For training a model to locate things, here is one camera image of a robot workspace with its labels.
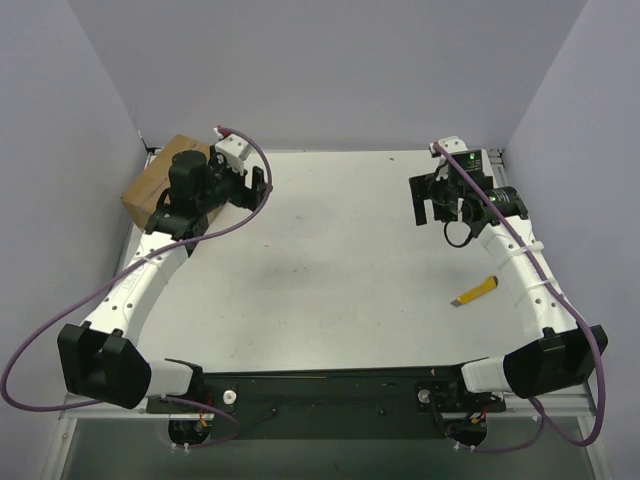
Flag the aluminium frame rail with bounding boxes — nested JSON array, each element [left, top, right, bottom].
[[59, 386, 596, 420]]

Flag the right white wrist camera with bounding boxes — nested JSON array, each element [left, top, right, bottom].
[[429, 136, 468, 158]]

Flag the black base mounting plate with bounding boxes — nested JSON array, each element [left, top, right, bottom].
[[147, 366, 504, 443]]

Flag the yellow utility knife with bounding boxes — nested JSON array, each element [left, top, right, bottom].
[[450, 275, 499, 307]]

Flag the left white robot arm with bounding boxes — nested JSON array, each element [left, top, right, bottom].
[[57, 134, 269, 412]]

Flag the brown cardboard express box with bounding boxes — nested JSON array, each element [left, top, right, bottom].
[[121, 135, 210, 231]]

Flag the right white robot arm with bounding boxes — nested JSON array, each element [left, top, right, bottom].
[[409, 138, 608, 398]]

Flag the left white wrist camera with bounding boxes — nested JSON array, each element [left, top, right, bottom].
[[214, 126, 252, 162]]

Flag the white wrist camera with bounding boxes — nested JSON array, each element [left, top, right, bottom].
[[429, 136, 468, 158], [214, 126, 252, 162]]

